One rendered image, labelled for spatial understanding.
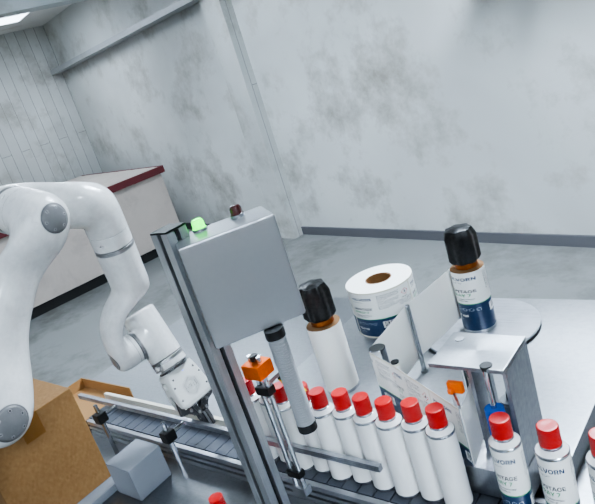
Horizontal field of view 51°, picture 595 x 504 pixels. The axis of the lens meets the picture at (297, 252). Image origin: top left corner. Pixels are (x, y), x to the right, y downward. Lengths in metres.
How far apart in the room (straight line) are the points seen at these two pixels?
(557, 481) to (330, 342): 0.68
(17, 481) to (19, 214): 0.67
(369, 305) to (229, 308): 0.79
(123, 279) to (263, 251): 0.49
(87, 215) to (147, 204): 5.85
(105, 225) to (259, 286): 0.46
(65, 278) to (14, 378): 5.61
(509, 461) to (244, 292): 0.50
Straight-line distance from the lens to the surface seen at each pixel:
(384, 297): 1.76
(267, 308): 1.07
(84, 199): 1.37
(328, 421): 1.27
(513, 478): 1.11
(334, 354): 1.56
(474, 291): 1.65
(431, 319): 1.63
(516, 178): 4.46
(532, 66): 4.18
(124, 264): 1.43
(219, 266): 1.03
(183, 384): 1.56
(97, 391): 2.31
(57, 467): 1.68
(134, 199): 7.15
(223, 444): 1.61
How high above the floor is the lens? 1.71
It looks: 17 degrees down
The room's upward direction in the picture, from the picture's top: 18 degrees counter-clockwise
